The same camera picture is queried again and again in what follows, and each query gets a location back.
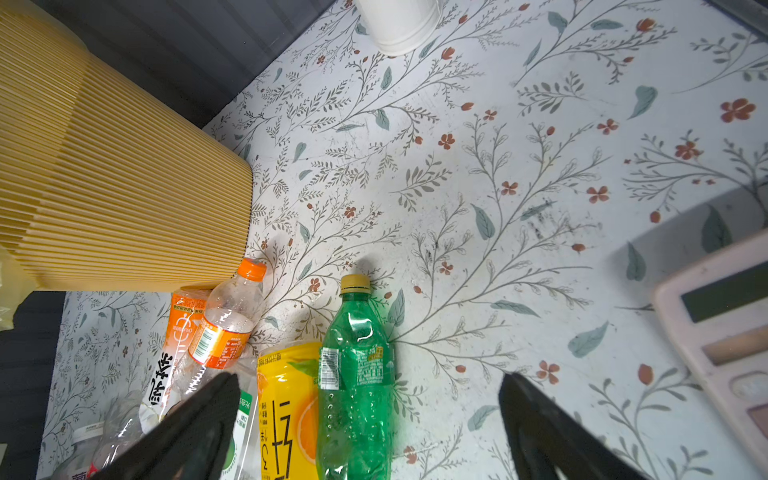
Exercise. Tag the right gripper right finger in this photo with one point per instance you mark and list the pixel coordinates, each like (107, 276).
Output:
(546, 442)

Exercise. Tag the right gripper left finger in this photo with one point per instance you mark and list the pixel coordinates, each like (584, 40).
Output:
(191, 443)

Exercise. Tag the clear bottle red label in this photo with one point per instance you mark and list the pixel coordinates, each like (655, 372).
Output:
(98, 445)

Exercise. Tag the yellow label orange juice bottle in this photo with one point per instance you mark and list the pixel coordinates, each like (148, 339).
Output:
(288, 411)

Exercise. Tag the green plastic bottle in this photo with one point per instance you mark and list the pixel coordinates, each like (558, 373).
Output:
(356, 387)

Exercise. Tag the yellow plastic bin liner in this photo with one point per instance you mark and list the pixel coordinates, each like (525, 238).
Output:
(16, 286)

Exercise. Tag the yellow ribbed waste bin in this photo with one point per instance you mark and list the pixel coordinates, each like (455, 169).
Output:
(103, 187)

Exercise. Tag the lime label clear bottle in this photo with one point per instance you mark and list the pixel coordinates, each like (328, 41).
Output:
(242, 459)

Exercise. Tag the orange white label bottle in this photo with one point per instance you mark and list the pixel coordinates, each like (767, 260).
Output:
(186, 314)

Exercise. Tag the clear bottle orange cap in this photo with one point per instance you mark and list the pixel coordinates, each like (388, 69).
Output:
(232, 312)

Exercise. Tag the pink calculator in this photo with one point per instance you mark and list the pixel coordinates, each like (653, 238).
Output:
(714, 313)

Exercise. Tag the floral table mat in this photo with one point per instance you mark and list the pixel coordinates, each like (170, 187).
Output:
(515, 188)

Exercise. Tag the white pen cup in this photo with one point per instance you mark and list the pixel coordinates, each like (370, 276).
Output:
(398, 27)

